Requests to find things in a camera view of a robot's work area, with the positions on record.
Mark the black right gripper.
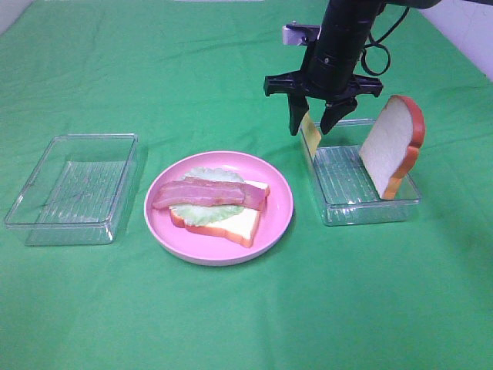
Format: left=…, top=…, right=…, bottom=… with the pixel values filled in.
left=263, top=69, right=383, bottom=136

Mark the yellow cheese slice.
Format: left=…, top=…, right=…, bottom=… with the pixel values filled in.
left=300, top=112, right=321, bottom=160

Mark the bacon strip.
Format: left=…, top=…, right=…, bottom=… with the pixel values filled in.
left=152, top=177, right=246, bottom=209
left=180, top=177, right=268, bottom=210

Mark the toast bread slice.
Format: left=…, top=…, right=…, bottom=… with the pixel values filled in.
left=169, top=180, right=270, bottom=247
left=359, top=95, right=426, bottom=200

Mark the green lettuce leaf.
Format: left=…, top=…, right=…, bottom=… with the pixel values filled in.
left=170, top=167, right=244, bottom=226

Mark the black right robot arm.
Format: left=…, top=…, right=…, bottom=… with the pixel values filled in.
left=263, top=1, right=387, bottom=136

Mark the clear right plastic container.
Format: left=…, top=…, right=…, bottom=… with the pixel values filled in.
left=299, top=119, right=421, bottom=226

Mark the clear plastic container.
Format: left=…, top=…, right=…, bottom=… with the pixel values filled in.
left=299, top=119, right=421, bottom=226
left=5, top=133, right=138, bottom=246

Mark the pink round plate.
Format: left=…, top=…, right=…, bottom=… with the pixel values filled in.
left=144, top=151, right=293, bottom=266

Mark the clear left plastic container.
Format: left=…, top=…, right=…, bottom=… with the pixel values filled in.
left=5, top=133, right=138, bottom=246

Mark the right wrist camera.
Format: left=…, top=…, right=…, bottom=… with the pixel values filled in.
left=282, top=22, right=320, bottom=46

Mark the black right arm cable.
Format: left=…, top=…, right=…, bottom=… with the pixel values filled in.
left=360, top=5, right=411, bottom=77

